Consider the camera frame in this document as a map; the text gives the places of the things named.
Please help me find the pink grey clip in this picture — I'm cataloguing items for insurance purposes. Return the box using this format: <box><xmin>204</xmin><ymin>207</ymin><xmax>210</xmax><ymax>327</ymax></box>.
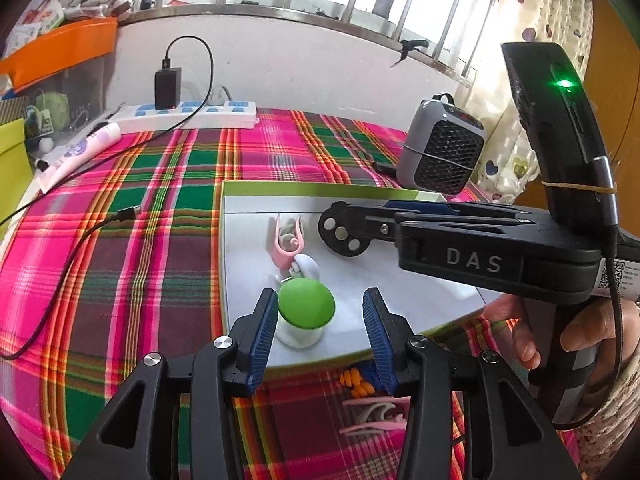
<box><xmin>340</xmin><ymin>396</ymin><xmax>410</xmax><ymax>437</ymax></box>
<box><xmin>271</xmin><ymin>216</ymin><xmax>305</xmax><ymax>270</ymax></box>

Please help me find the green white mushroom toy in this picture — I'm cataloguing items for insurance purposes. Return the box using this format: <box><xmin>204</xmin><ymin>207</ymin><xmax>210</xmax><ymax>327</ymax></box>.
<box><xmin>272</xmin><ymin>254</ymin><xmax>336</xmax><ymax>350</ymax></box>

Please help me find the black white round disc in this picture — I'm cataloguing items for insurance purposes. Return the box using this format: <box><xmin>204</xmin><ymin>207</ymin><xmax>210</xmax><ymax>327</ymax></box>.
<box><xmin>317</xmin><ymin>202</ymin><xmax>371</xmax><ymax>257</ymax></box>

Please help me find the person right hand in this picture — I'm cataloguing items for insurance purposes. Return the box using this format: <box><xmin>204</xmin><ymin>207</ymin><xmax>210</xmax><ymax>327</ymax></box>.
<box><xmin>480</xmin><ymin>292</ymin><xmax>640</xmax><ymax>386</ymax></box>

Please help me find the grey space heater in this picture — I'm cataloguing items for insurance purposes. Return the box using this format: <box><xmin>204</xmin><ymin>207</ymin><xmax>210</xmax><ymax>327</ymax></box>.
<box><xmin>396</xmin><ymin>93</ymin><xmax>486</xmax><ymax>196</ymax></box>

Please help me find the green white open box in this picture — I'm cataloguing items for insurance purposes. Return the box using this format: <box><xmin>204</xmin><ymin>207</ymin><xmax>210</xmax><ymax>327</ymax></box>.
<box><xmin>219</xmin><ymin>181</ymin><xmax>499</xmax><ymax>373</ymax></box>

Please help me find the plaid bed cover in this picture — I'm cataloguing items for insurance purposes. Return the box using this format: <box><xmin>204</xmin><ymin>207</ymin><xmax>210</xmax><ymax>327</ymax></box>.
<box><xmin>0</xmin><ymin>106</ymin><xmax>582</xmax><ymax>480</ymax></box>

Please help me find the heart pattern curtain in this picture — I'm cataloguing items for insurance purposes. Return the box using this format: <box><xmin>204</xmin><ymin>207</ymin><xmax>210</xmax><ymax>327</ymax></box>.
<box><xmin>464</xmin><ymin>0</ymin><xmax>593</xmax><ymax>204</ymax></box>

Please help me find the black charger adapter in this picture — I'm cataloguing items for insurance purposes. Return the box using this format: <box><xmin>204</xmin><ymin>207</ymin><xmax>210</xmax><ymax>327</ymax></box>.
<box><xmin>154</xmin><ymin>67</ymin><xmax>181</xmax><ymax>110</ymax></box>

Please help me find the white power strip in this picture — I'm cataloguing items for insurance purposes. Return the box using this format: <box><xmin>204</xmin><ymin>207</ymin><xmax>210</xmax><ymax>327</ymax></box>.
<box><xmin>110</xmin><ymin>101</ymin><xmax>259</xmax><ymax>134</ymax></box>

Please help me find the yellow green shoe box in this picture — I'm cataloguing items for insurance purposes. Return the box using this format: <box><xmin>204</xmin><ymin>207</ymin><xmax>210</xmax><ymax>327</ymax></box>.
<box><xmin>0</xmin><ymin>118</ymin><xmax>32</xmax><ymax>220</ymax></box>

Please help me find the orange lid storage bin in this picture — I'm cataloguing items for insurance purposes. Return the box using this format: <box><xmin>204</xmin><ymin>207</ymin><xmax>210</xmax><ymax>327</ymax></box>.
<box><xmin>1</xmin><ymin>18</ymin><xmax>118</xmax><ymax>125</ymax></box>

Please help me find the blue orange cord toy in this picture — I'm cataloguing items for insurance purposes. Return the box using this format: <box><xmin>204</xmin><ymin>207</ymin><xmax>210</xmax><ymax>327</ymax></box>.
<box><xmin>337</xmin><ymin>361</ymin><xmax>383</xmax><ymax>399</ymax></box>

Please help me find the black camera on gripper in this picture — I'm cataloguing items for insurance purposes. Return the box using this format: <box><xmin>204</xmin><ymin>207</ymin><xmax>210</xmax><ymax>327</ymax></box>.
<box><xmin>501</xmin><ymin>42</ymin><xmax>618</xmax><ymax>233</ymax></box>

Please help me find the black charger cable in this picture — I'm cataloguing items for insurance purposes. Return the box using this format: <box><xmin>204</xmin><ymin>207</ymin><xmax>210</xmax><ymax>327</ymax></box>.
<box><xmin>0</xmin><ymin>34</ymin><xmax>215</xmax><ymax>361</ymax></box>

